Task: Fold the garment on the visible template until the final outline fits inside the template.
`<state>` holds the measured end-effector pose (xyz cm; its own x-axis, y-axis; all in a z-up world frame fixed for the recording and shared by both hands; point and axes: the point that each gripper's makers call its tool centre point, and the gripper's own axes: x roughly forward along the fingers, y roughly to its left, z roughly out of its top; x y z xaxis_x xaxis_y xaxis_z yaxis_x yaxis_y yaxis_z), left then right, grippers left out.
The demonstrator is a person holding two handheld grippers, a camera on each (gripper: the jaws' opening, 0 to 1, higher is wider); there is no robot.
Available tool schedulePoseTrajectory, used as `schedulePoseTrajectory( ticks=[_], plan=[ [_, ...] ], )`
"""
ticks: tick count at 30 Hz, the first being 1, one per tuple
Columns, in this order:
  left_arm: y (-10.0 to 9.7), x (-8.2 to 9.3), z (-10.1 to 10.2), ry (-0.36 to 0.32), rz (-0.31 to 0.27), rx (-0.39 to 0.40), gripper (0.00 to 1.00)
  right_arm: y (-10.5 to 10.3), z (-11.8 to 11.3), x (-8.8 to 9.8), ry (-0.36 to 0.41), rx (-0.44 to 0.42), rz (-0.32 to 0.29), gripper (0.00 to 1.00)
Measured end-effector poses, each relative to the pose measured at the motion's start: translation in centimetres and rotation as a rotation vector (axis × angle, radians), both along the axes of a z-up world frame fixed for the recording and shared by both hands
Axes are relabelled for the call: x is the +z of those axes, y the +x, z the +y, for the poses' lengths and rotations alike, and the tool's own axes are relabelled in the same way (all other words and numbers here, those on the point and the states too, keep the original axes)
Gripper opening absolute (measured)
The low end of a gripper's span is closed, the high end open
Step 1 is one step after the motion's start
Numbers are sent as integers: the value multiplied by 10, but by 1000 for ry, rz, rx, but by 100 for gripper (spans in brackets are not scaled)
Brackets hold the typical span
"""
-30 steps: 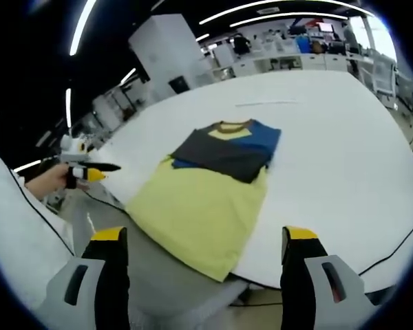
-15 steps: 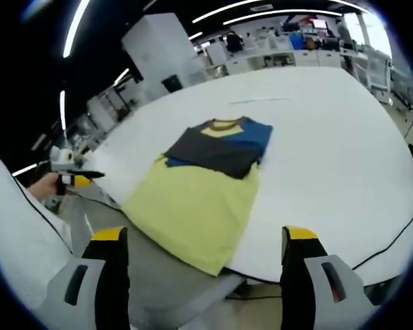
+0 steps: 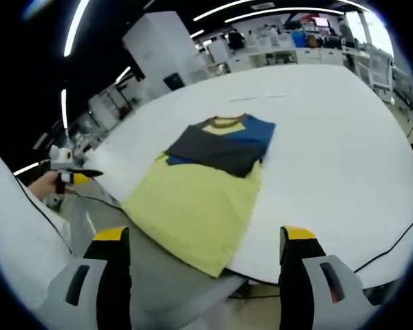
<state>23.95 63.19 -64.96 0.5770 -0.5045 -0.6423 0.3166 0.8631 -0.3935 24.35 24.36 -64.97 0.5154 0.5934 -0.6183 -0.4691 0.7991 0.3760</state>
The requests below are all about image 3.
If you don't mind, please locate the blue barrel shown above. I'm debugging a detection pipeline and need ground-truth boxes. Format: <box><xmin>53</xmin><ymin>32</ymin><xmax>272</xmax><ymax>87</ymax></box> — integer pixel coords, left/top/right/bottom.
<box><xmin>291</xmin><ymin>29</ymin><xmax>306</xmax><ymax>48</ymax></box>

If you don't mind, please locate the white office chair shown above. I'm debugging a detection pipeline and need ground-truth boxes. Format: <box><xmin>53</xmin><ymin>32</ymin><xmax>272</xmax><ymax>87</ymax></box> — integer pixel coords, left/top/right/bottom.
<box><xmin>367</xmin><ymin>54</ymin><xmax>396</xmax><ymax>94</ymax></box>

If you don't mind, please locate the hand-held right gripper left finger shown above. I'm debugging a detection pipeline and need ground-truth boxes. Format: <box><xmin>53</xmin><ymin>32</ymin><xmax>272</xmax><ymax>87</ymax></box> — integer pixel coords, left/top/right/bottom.
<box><xmin>46</xmin><ymin>225</ymin><xmax>134</xmax><ymax>330</ymax></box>

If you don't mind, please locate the white square pillar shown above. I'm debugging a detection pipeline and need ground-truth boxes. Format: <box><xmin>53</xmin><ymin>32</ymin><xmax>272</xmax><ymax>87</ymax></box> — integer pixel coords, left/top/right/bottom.
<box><xmin>122</xmin><ymin>12</ymin><xmax>200</xmax><ymax>96</ymax></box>

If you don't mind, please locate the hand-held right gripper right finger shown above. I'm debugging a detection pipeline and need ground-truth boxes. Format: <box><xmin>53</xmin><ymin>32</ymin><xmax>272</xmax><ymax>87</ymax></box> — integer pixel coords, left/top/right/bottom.
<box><xmin>277</xmin><ymin>225</ymin><xmax>376</xmax><ymax>330</ymax></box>

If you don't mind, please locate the yellow blue black garment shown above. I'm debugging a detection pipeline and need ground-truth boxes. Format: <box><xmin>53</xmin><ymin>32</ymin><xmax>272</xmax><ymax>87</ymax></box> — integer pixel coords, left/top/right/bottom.
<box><xmin>119</xmin><ymin>112</ymin><xmax>277</xmax><ymax>278</ymax></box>

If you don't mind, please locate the long white counter cabinet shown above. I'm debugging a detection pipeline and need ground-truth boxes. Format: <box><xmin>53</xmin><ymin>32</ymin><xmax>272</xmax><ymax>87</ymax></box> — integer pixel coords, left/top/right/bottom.
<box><xmin>206</xmin><ymin>47</ymin><xmax>347</xmax><ymax>72</ymax></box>

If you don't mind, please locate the person's left hand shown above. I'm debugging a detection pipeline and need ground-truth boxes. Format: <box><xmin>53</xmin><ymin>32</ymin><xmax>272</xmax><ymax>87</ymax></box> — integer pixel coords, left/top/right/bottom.
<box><xmin>28</xmin><ymin>171</ymin><xmax>62</xmax><ymax>201</ymax></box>

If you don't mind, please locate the grey mesh office chair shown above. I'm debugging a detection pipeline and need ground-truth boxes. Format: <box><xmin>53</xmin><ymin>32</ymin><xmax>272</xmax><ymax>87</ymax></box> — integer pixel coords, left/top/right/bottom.
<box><xmin>70</xmin><ymin>192</ymin><xmax>252</xmax><ymax>330</ymax></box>

